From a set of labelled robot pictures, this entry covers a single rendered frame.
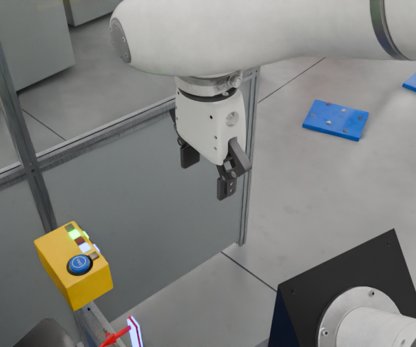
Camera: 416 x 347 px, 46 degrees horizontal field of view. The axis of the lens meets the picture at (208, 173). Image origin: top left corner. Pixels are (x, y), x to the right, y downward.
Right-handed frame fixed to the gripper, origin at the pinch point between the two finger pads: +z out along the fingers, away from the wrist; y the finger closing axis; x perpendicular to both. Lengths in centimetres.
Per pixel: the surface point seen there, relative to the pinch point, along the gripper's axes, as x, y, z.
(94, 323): 15, 24, 57
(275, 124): -160, 131, 143
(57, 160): 0, 70, 45
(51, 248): 17, 33, 36
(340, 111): -200, 112, 140
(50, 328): 26.7, 7.5, 24.3
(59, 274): 18.9, 25.5, 35.8
